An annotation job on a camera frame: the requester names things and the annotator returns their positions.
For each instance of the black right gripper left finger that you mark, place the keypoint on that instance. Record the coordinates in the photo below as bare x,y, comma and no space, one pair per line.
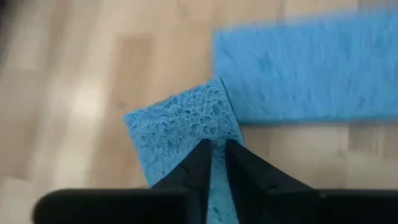
189,186

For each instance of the blue cellulose sponge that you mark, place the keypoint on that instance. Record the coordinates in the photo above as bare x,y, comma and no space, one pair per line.
174,130
311,71

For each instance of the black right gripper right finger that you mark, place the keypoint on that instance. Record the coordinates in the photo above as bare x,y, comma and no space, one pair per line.
258,193

